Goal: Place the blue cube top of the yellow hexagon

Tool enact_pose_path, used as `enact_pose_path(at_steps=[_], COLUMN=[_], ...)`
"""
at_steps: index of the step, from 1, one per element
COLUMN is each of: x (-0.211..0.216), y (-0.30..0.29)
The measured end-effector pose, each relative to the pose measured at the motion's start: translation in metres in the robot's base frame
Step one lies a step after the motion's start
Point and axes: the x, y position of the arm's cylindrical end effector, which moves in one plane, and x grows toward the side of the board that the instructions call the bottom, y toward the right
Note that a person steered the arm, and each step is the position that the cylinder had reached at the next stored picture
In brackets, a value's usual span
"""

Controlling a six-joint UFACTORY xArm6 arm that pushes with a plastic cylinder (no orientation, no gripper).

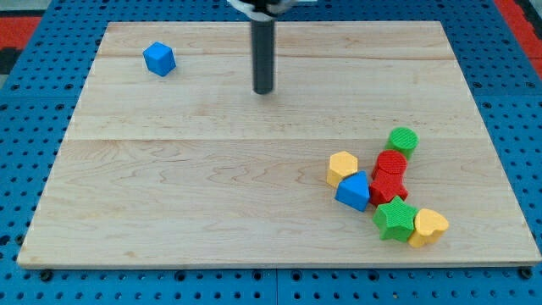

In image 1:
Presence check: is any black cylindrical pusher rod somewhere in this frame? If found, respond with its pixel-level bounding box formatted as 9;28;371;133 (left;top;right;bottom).
251;20;275;95

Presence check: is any yellow heart block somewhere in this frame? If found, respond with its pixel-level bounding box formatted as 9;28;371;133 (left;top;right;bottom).
407;208;450;247

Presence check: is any green star block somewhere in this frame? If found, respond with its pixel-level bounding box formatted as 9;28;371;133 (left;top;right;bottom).
373;196;418;242

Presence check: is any yellow hexagon block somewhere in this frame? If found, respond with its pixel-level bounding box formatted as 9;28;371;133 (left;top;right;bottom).
326;151;358;188

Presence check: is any green cylinder block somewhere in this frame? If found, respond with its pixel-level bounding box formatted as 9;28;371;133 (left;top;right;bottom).
384;127;419;160

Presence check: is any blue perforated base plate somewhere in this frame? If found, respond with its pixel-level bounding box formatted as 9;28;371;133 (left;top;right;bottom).
1;0;541;304

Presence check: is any light wooden board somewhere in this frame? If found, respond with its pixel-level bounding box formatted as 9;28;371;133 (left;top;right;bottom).
18;21;541;269

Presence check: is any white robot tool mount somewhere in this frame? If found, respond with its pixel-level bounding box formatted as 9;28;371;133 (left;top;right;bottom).
227;0;318;22

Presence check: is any blue triangle block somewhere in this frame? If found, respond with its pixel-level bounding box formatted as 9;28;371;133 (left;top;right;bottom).
335;171;370;212

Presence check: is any red star block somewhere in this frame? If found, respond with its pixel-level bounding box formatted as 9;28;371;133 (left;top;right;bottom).
368;170;409;207

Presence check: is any red cylinder block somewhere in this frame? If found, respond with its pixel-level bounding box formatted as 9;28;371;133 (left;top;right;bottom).
371;150;408;179

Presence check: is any blue cube block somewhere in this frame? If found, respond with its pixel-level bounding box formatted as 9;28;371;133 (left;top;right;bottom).
142;42;176;76

